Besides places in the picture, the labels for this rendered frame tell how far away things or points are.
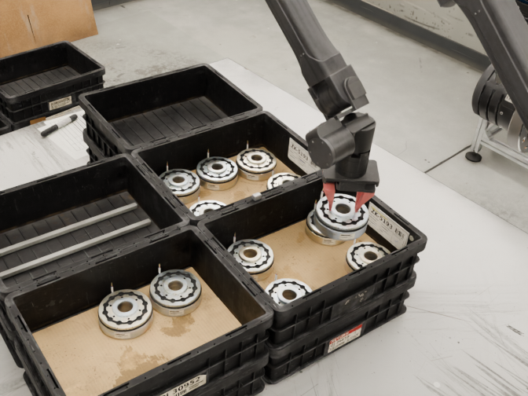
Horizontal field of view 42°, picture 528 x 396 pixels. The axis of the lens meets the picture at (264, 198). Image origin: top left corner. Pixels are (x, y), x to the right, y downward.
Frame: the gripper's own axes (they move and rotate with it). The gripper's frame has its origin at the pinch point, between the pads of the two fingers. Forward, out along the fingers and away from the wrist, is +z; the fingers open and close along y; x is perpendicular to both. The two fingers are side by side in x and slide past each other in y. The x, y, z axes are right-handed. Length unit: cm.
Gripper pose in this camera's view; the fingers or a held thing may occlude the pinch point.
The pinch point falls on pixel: (343, 206)
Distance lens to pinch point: 132.1
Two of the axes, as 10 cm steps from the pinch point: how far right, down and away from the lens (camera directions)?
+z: -0.7, 7.6, 6.5
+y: 10.0, 0.7, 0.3
